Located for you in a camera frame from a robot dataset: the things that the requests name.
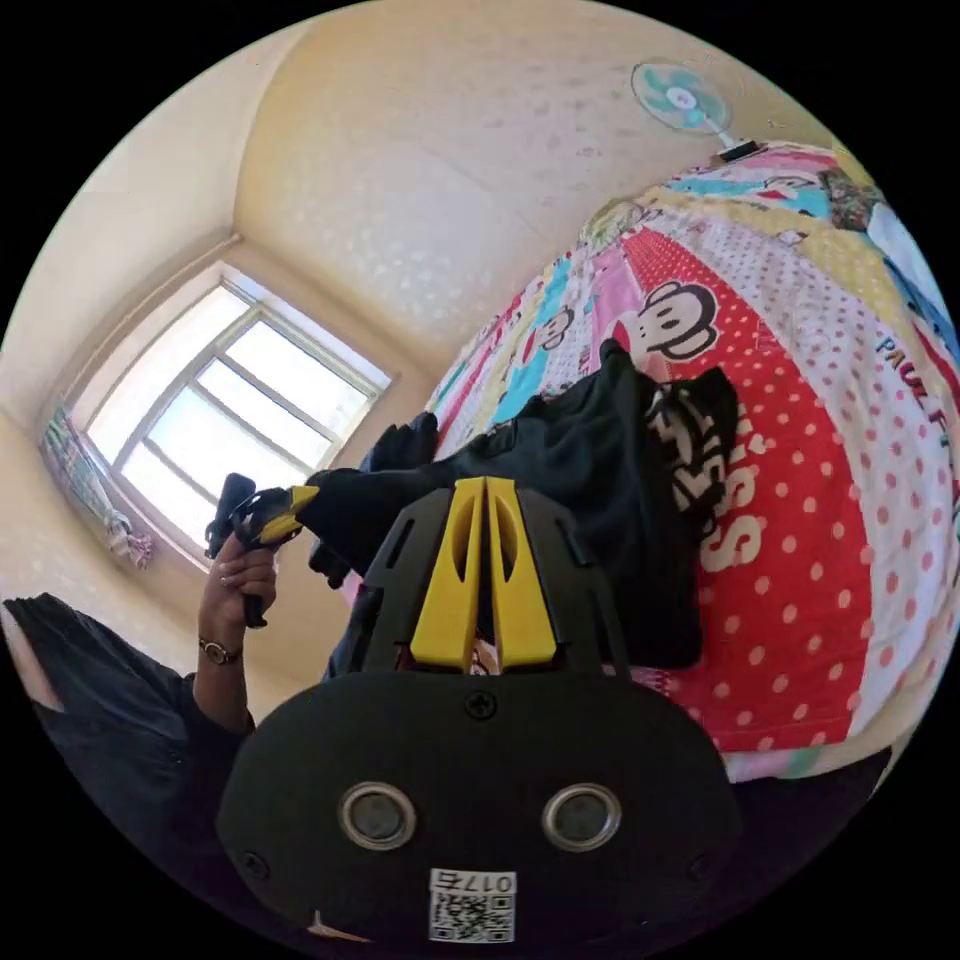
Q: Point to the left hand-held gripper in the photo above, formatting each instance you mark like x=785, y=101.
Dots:
x=251, y=521

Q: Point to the black turtleneck long sleeve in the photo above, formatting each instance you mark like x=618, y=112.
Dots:
x=570, y=480

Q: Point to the person's left hand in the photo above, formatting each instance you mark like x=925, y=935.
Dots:
x=236, y=581

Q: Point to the bed with printed patchwork quilt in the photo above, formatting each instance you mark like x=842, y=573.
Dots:
x=810, y=525

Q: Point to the checked curtain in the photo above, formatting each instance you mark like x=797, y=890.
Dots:
x=90, y=487

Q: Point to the black garment with white print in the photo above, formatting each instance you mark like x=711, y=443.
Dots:
x=694, y=457

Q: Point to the wall fan with teal blades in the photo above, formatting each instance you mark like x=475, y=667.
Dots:
x=679, y=96

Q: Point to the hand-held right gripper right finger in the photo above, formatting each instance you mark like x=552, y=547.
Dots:
x=525, y=600

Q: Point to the window with white frame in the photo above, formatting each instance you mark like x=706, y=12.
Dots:
x=232, y=405

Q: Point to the pile of clothes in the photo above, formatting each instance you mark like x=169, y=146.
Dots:
x=892, y=240

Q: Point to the person's left forearm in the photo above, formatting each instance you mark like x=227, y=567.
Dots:
x=219, y=690

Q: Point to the person's body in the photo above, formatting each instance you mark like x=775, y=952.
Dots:
x=112, y=720

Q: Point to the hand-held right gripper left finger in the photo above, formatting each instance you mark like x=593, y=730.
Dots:
x=442, y=592

